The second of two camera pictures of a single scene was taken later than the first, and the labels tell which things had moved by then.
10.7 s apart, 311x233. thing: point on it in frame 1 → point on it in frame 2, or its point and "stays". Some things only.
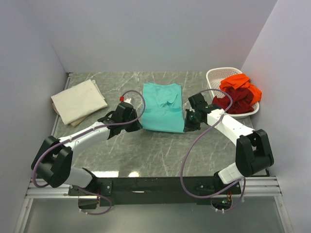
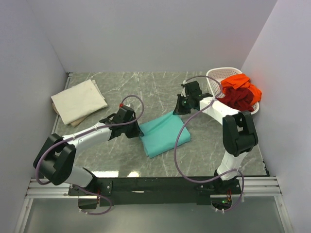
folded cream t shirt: x=79 y=102 stays
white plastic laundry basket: x=215 y=76 stays
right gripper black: x=188 y=127 → x=179 y=110
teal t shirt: x=163 y=108 → x=160 y=135
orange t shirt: x=241 y=81 stays
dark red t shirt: x=242 y=101 stays
